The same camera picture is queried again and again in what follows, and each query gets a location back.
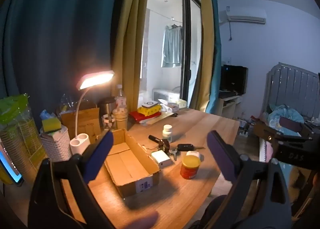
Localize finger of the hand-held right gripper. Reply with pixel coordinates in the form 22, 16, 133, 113
254, 122, 313, 144
279, 117, 312, 134

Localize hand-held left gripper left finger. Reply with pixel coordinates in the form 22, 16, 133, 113
28, 130, 114, 229

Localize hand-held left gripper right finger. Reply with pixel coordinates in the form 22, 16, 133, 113
207, 130, 293, 229

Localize cardboard box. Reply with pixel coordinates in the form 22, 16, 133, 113
96, 128, 161, 198

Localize red can yellow lid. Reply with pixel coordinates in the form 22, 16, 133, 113
180, 155, 201, 179

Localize black car key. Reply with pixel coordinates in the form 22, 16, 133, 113
177, 143, 205, 152

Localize silver key bunch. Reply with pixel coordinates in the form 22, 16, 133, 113
169, 148, 181, 161

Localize white pill bottle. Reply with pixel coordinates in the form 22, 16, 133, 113
162, 124, 173, 143

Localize brown leather watch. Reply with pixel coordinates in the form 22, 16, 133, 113
157, 139, 170, 153

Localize white charger block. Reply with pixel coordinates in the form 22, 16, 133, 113
151, 151, 171, 169

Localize blue blanket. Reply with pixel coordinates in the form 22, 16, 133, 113
266, 104, 304, 129

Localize glass jar pink labels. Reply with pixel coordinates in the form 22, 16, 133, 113
101, 114, 117, 131

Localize brown lamp carton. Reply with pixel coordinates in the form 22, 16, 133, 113
61, 107, 100, 144

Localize grey padded bed headboard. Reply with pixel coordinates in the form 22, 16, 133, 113
262, 63, 320, 122

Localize stack of brown paper cups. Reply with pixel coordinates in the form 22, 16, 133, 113
112, 108, 128, 131

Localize white woven basket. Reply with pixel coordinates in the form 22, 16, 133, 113
40, 126, 73, 162

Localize steel thermos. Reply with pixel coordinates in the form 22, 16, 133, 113
98, 96, 116, 119

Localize light wood computer desk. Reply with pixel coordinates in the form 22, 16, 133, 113
216, 91, 243, 119

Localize red book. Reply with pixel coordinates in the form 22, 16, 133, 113
129, 111, 162, 122

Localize yellow green sponge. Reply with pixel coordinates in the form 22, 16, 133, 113
41, 118, 62, 134

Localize clear water bottle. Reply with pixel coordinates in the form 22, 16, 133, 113
114, 84, 128, 109

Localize clear plastic packaging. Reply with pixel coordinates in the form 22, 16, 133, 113
59, 93, 82, 114

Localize person's dark trousers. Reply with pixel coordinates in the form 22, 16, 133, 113
190, 194, 235, 229

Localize yellow printed packet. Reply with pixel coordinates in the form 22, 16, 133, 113
137, 105, 162, 116

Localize pale blue plastic bag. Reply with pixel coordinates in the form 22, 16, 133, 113
40, 109, 57, 122

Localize black monitor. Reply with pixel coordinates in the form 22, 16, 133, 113
221, 65, 248, 95

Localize white desk lamp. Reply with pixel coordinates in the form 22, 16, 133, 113
70, 70, 115, 154

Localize green wipes packet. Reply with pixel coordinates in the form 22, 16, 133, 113
0, 93, 47, 169

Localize lit screen device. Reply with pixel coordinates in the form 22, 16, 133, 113
0, 141, 24, 187

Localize narrow teal curtain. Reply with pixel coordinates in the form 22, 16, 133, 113
205, 0, 223, 114

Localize narrow yellow curtain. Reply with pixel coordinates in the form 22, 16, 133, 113
195, 0, 215, 112

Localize wide yellow curtain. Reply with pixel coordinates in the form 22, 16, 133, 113
111, 0, 150, 109

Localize hanging pale green shirt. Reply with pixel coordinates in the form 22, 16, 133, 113
161, 25, 182, 68

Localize white air conditioner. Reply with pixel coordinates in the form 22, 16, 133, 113
219, 8, 267, 25

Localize large teal curtain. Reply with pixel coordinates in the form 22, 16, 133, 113
0, 0, 125, 119

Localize black sliding door frame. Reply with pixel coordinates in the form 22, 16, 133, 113
180, 0, 202, 108

